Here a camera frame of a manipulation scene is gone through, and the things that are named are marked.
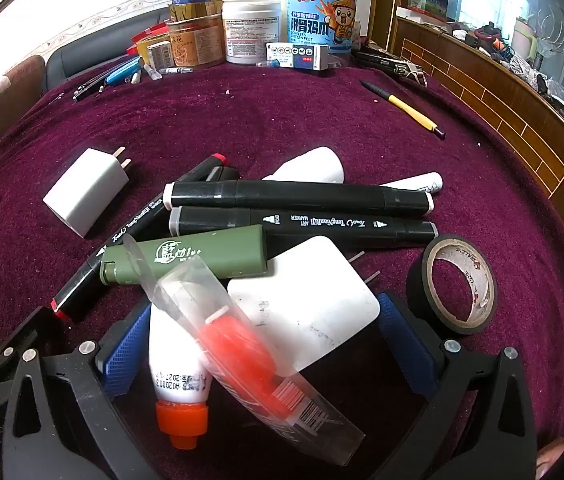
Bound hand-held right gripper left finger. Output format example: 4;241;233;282
2;300;163;480

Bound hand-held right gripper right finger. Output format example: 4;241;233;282
376;291;539;480

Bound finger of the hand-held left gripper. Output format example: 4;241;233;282
0;305;48;386

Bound white glue bottle orange cap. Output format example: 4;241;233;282
148;302;213;450

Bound clear pack with orange item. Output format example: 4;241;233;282
122;236;365;467

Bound red-capped black marker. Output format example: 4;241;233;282
50;151;230;322

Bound green lighter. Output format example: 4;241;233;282
100;225;269;287

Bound white cube charger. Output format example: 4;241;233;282
42;146;132;239

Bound person's right hand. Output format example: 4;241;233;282
536;437;564;480

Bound black tape roll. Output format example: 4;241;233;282
406;234;499;336

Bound flat white charger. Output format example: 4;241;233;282
227;236;381;372

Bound black marker with white print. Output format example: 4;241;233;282
168;206;439;247

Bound white marker pen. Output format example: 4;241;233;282
379;172;444;195

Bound black marker with white ends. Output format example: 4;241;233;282
163;179;436;217

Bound white plastic bottle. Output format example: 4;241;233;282
261;146;345;184

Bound yellow and black pen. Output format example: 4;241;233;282
360;80;447;140

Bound brown armchair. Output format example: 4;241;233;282
0;55;46;173

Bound black hand tool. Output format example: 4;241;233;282
72;72;112;103

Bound wooden cabinet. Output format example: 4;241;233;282
369;0;564;241

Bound black leather sofa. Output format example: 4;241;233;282
44;30;135;92

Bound blue stapler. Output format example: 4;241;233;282
104;56;145;87

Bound black folding pliers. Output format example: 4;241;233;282
352;49;430;86

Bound white and blue small box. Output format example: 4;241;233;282
266;41;330;72

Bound red flat box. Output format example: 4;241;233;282
129;22;170;56

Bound pale green cup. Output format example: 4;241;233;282
517;20;540;61

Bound clear jar with blue label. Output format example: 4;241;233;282
287;0;363;57

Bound white plastic jar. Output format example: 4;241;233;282
222;0;283;65

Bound yellow brown carton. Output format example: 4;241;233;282
171;2;223;23

